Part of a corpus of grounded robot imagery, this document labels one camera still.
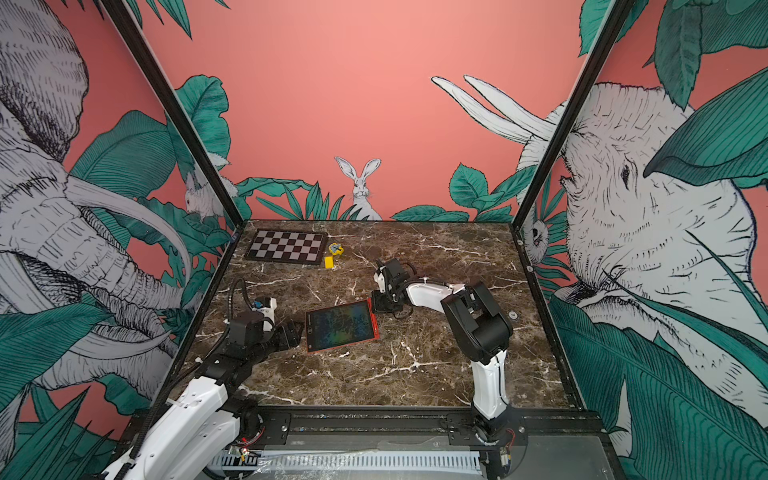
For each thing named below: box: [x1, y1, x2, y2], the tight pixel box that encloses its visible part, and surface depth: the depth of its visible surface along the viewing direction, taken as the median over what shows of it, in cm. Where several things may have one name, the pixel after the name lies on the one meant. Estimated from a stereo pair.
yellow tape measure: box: [328, 242, 344, 255], surface depth 113 cm
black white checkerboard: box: [245, 230, 327, 264], surface depth 113 cm
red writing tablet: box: [305, 297, 380, 354], surface depth 95 cm
